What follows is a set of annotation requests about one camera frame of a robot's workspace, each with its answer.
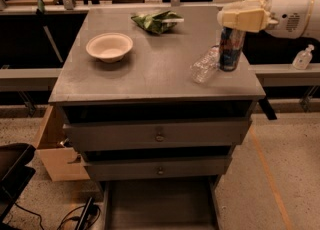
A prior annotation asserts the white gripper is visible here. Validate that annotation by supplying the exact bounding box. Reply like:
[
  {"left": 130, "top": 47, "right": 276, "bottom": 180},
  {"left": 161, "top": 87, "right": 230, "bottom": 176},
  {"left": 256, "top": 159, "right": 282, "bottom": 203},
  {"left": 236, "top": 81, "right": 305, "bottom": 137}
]
[{"left": 217, "top": 0, "right": 314, "bottom": 39}]

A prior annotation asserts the redbull can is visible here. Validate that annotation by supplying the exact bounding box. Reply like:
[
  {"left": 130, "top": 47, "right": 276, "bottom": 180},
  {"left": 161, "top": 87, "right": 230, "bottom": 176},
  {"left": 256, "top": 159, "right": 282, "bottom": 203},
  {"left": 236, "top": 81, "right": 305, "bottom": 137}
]
[{"left": 219, "top": 27, "right": 246, "bottom": 72}]

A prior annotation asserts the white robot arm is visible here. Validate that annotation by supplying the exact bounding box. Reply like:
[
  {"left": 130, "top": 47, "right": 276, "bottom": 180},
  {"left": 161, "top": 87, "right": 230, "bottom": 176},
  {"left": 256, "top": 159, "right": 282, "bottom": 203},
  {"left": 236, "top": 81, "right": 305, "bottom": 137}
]
[{"left": 217, "top": 0, "right": 320, "bottom": 41}]

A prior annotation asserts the grey top drawer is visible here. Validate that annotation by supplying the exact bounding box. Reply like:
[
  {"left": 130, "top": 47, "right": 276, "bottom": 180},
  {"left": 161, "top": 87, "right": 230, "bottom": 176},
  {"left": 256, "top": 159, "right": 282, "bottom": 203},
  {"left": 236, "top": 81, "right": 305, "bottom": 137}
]
[{"left": 63, "top": 100, "right": 252, "bottom": 151}]

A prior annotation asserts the grey drawer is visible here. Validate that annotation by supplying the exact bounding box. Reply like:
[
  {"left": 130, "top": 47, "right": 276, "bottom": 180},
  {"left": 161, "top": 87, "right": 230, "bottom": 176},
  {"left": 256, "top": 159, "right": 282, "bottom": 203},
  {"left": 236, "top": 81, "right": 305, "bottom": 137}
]
[
  {"left": 63, "top": 100, "right": 252, "bottom": 151},
  {"left": 102, "top": 177, "right": 223, "bottom": 230},
  {"left": 84, "top": 146, "right": 232, "bottom": 181}
]

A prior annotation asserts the grey drawer cabinet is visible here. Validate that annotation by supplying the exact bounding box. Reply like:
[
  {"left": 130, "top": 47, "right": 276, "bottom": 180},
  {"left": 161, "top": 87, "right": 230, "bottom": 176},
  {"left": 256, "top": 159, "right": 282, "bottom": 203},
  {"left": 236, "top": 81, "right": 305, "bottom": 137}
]
[{"left": 48, "top": 5, "right": 267, "bottom": 188}]

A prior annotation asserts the grey middle drawer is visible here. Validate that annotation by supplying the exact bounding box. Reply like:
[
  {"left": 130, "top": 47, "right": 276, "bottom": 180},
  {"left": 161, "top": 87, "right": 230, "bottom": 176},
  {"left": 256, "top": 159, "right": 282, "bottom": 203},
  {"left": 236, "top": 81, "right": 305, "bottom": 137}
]
[{"left": 84, "top": 146, "right": 232, "bottom": 181}]

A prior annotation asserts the grey bottom drawer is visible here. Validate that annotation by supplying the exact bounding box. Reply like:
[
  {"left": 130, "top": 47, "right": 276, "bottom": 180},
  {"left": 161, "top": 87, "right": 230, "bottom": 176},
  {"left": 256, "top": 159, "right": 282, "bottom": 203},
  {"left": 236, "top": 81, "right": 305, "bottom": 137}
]
[{"left": 102, "top": 177, "right": 223, "bottom": 230}]

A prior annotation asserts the right grey bench shelf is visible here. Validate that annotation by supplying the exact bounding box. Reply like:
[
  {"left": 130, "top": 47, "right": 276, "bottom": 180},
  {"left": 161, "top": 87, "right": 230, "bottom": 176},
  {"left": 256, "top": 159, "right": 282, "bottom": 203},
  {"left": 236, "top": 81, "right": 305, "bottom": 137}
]
[{"left": 250, "top": 63, "right": 320, "bottom": 87}]

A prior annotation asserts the grey bench shelf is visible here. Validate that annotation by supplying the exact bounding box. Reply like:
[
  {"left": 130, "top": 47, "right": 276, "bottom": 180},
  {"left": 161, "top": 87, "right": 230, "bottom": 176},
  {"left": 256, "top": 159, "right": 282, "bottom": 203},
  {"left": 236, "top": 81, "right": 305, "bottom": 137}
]
[
  {"left": 0, "top": 68, "right": 61, "bottom": 92},
  {"left": 250, "top": 63, "right": 320, "bottom": 87}
]

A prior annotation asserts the hand sanitizer bottle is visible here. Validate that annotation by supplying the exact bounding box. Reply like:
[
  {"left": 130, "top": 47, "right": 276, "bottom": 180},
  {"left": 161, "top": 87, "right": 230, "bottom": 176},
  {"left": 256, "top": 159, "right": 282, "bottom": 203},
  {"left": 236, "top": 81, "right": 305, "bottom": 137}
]
[{"left": 292, "top": 44, "right": 314, "bottom": 70}]

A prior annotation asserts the clear plastic water bottle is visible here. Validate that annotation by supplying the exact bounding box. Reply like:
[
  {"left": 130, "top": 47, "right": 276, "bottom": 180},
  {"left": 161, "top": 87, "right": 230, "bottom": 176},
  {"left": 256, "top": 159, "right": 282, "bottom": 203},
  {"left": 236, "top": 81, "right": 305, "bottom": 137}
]
[{"left": 190, "top": 45, "right": 220, "bottom": 83}]

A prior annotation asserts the green chip bag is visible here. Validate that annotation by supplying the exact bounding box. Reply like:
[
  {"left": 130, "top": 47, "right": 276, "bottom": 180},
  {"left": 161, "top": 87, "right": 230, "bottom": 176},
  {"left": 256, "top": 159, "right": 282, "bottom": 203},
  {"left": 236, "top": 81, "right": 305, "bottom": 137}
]
[{"left": 131, "top": 11, "right": 184, "bottom": 35}]

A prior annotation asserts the white paper bowl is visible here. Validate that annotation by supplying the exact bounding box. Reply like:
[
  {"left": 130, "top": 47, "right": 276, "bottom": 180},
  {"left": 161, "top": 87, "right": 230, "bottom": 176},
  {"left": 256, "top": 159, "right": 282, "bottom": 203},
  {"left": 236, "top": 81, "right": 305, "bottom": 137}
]
[{"left": 86, "top": 33, "right": 133, "bottom": 63}]

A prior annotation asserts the cardboard box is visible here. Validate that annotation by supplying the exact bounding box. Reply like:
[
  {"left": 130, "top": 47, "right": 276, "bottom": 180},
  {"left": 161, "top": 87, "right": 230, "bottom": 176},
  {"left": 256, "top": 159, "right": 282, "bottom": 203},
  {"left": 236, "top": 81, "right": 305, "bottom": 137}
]
[{"left": 34, "top": 106, "right": 89, "bottom": 181}]

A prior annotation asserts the left grey bench shelf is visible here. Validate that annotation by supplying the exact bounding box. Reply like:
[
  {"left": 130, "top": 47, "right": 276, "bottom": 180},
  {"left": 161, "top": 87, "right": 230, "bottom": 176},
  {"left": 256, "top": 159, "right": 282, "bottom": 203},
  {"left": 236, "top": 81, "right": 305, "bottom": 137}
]
[{"left": 0, "top": 68, "right": 61, "bottom": 92}]

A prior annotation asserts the black flat device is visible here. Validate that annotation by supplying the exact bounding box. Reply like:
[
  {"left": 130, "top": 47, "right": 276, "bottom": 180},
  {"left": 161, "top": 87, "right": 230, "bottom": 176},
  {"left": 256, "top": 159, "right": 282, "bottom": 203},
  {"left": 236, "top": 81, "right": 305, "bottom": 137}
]
[{"left": 74, "top": 197, "right": 95, "bottom": 230}]

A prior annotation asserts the black floor cable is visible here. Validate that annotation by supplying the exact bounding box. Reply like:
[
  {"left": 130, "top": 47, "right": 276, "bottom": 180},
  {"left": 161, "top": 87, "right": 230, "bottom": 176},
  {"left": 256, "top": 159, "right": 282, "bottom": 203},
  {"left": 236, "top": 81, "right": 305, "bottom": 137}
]
[{"left": 13, "top": 202, "right": 101, "bottom": 230}]

